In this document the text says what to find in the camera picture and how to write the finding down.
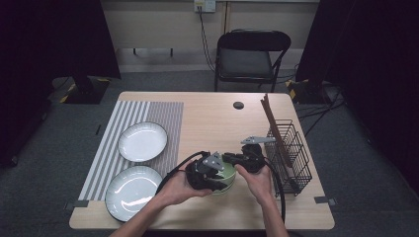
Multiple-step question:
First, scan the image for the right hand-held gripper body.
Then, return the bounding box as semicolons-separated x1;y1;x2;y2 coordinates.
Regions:
240;135;277;174

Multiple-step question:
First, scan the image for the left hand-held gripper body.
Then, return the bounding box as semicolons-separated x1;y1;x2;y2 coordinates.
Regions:
185;151;226;192

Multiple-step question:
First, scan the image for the black wire cutlery rack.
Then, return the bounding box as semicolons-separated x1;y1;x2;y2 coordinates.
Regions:
263;118;313;198

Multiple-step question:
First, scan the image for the white plate with dark rim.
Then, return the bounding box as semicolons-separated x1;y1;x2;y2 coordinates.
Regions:
118;121;169;163
104;165;165;223

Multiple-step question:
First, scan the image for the person's left hand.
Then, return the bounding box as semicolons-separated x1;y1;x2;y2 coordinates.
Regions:
157;169;213;208

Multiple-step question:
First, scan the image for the person's right hand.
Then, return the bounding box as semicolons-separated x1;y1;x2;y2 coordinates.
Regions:
234;163;275;205

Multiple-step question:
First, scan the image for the grey striped placemat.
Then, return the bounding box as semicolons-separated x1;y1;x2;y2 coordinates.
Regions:
78;101;185;202

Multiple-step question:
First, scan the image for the black stand base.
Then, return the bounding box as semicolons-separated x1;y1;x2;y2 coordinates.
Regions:
286;78;334;105
48;74;112;105

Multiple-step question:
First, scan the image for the black folding chair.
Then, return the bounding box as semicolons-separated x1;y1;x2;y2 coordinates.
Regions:
213;29;293;93

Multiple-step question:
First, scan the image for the black curtain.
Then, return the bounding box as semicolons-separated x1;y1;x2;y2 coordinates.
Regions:
294;0;419;198
0;0;123;169

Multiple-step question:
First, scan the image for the right hand-held gripper black cable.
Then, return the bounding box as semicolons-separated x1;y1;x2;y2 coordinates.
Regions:
263;157;287;225

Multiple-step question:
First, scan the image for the black floor cable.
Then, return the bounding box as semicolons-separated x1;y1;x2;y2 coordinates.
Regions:
304;95;345;137
295;100;345;121

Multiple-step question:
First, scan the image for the black wall cable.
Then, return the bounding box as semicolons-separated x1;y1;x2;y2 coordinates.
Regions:
197;5;216;72

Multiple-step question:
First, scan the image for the white wall socket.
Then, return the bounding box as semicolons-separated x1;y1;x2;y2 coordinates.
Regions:
193;0;216;14

